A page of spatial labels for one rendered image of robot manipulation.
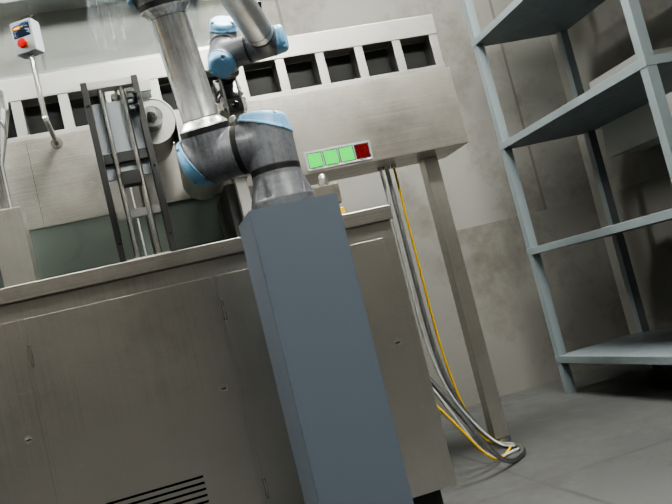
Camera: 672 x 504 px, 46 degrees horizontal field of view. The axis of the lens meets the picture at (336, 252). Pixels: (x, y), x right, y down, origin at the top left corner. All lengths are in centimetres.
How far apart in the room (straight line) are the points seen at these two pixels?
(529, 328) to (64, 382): 280
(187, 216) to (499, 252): 205
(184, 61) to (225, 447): 98
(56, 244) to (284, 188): 118
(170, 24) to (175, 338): 80
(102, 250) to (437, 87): 136
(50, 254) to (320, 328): 128
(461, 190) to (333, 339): 266
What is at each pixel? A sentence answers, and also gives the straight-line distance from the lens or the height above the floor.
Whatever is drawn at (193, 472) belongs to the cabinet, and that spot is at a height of 33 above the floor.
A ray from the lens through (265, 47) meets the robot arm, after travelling 213.
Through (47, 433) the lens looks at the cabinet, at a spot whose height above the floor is 52.
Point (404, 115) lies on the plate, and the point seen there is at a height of 129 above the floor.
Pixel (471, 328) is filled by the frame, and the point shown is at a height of 45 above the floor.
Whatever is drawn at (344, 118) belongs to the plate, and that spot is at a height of 132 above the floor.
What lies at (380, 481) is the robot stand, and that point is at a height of 27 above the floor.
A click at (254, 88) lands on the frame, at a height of 151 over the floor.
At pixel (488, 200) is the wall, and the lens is 433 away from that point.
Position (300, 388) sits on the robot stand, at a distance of 168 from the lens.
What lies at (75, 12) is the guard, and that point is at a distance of 279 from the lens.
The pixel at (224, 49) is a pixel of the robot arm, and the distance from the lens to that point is 217.
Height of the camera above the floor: 65
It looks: 4 degrees up
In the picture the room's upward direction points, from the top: 14 degrees counter-clockwise
